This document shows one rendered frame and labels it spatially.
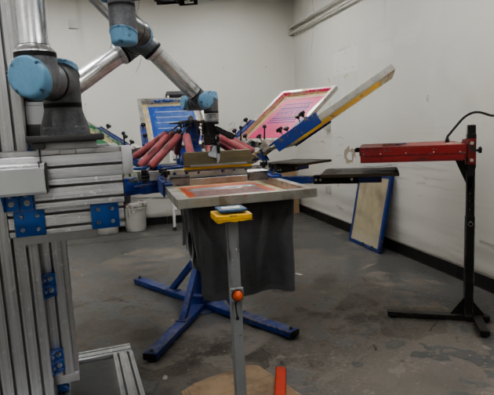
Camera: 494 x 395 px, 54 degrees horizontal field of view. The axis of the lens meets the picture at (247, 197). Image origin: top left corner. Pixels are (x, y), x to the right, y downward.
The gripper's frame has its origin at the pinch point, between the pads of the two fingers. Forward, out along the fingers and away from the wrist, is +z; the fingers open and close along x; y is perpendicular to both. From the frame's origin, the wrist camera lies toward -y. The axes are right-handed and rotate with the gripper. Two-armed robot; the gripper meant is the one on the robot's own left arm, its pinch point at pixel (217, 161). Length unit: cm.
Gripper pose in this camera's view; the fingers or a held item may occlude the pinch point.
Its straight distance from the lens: 252.8
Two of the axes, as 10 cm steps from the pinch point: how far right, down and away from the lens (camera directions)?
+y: -9.7, 0.8, -2.5
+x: 2.6, 1.2, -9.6
